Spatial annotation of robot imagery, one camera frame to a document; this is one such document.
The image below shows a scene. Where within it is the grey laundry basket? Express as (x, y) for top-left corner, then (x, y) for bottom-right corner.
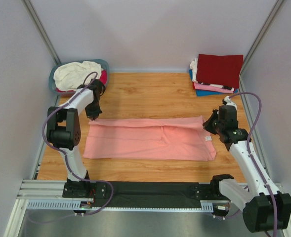
(48, 59), (110, 95)

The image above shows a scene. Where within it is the left aluminium frame post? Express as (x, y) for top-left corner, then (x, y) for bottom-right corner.
(22, 0), (61, 65)

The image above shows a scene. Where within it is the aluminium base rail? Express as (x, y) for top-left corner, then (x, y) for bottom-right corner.
(16, 179), (288, 212)

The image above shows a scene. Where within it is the right aluminium frame post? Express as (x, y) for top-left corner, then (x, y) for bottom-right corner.
(239, 0), (287, 72)

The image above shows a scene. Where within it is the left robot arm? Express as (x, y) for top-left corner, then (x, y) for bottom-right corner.
(42, 79), (105, 198)

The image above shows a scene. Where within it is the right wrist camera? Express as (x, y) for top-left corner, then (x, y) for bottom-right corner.
(222, 96), (237, 108)

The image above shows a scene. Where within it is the pink printed folded t-shirt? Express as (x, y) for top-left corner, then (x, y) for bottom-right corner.
(193, 82), (235, 94)

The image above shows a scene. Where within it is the dark red folded t-shirt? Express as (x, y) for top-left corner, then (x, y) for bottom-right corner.
(196, 54), (244, 89)

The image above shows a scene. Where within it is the cream white t-shirt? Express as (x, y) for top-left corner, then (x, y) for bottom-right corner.
(53, 61), (103, 91)

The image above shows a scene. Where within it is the blue folded t-shirt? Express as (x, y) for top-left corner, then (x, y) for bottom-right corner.
(188, 69), (238, 96)

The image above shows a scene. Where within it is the magenta t-shirt in basket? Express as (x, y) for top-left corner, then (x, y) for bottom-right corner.
(55, 70), (108, 93)

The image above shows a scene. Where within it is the aluminium frame post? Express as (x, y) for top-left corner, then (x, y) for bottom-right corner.
(239, 0), (287, 72)
(22, 0), (61, 65)

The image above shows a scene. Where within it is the white folded t-shirt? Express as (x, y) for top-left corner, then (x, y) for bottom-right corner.
(190, 58), (198, 83)

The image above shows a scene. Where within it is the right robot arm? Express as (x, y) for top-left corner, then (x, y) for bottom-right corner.
(203, 104), (291, 233)

